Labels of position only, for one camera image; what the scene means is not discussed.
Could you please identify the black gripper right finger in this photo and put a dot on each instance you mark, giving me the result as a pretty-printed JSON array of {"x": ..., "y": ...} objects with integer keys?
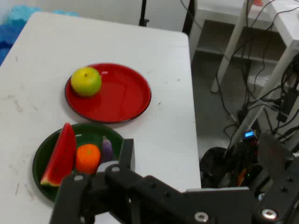
[{"x": 274, "y": 156}]

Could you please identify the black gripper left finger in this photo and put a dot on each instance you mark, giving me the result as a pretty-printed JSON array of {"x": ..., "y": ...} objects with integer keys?
[{"x": 130, "y": 186}]

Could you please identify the purple toy eggplant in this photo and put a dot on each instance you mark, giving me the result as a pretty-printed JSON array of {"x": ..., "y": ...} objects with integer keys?
[{"x": 107, "y": 150}]

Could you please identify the small blue lit display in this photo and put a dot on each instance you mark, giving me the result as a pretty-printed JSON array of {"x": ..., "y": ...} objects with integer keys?
[{"x": 249, "y": 134}]

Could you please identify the orange toy tangerine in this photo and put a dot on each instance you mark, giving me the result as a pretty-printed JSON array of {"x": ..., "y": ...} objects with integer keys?
[{"x": 87, "y": 158}]

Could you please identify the black power adapter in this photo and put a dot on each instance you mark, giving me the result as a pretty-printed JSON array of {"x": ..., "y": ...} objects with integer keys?
[{"x": 287, "y": 102}]

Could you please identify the black bag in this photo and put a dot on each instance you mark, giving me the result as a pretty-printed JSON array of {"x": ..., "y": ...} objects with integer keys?
[{"x": 213, "y": 163}]

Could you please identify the dark green round plate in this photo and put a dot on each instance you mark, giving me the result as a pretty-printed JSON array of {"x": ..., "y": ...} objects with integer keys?
[{"x": 90, "y": 137}]

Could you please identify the red toy watermelon slice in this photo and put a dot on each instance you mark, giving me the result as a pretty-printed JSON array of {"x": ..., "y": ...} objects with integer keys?
[{"x": 61, "y": 156}]

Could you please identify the red round plate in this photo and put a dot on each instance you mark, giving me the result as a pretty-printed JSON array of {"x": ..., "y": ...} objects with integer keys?
[{"x": 126, "y": 98}]

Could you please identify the green toy apple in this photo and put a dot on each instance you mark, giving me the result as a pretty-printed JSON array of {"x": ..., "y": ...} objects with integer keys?
[{"x": 86, "y": 81}]

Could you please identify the white shelf unit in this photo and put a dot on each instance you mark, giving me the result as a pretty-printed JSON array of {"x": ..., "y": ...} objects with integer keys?
[{"x": 218, "y": 11}]

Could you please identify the black tripod pole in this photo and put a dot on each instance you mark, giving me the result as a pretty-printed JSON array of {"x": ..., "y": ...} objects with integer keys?
[{"x": 143, "y": 14}]

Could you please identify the blue foam padding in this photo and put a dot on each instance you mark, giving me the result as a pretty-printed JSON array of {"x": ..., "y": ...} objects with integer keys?
[{"x": 14, "y": 25}]

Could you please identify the white metal shelf frame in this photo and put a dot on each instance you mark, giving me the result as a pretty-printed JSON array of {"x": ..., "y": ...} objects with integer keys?
[{"x": 230, "y": 49}]

